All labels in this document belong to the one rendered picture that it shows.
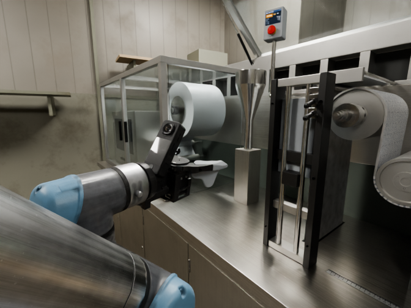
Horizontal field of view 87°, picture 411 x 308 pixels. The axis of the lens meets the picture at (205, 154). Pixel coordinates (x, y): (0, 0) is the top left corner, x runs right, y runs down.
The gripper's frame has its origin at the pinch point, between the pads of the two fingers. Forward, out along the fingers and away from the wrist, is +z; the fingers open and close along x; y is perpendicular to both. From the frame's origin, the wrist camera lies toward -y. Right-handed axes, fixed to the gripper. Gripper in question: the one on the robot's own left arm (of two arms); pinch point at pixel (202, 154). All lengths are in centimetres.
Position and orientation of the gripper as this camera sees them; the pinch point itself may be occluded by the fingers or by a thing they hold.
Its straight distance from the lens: 55.3
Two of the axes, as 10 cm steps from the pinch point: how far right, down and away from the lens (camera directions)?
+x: 8.2, 2.4, -5.3
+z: 5.7, -1.5, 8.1
